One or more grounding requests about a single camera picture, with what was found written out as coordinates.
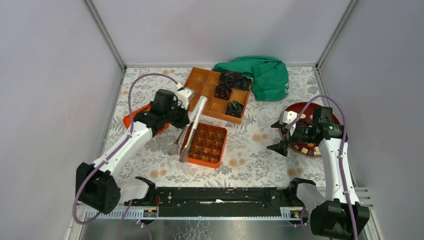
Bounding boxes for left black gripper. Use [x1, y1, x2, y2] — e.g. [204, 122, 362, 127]
[164, 101, 191, 130]

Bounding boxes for metal serving tongs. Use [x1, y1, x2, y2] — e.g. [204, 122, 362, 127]
[168, 95, 208, 163]

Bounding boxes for orange box lid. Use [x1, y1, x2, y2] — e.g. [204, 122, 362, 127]
[122, 104, 169, 136]

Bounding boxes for orange chocolate box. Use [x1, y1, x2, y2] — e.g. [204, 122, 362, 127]
[187, 122, 228, 169]

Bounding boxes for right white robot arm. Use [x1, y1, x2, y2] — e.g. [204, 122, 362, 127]
[267, 106, 370, 240]

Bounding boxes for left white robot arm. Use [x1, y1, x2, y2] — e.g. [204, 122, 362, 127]
[75, 88, 195, 214]

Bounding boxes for floral table mat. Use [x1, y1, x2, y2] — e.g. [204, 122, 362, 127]
[104, 66, 325, 187]

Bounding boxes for dark rolled fabric front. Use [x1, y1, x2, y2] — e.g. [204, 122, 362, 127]
[225, 100, 245, 118]

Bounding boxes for dark rolled fabric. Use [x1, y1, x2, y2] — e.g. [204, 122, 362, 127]
[214, 85, 232, 100]
[219, 71, 253, 91]
[225, 100, 245, 118]

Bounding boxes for wooden compartment organizer tray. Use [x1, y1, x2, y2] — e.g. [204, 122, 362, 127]
[184, 67, 251, 124]

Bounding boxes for green cloth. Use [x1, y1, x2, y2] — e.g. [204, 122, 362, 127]
[212, 55, 289, 102]

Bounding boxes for dark rolled fabric middle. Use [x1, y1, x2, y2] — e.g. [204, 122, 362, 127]
[214, 85, 232, 100]

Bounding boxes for dark rolled fabric back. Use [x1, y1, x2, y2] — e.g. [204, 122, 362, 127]
[219, 71, 253, 91]

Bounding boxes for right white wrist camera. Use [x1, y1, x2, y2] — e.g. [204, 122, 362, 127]
[278, 110, 298, 136]

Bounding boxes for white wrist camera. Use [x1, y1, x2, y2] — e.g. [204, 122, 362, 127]
[175, 83, 195, 109]
[278, 110, 298, 136]

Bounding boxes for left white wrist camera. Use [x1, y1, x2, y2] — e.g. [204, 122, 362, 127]
[175, 83, 195, 109]

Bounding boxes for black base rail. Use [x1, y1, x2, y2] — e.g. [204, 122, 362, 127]
[131, 187, 304, 218]

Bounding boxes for aluminium frame rail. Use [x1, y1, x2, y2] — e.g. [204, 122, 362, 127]
[67, 187, 160, 240]

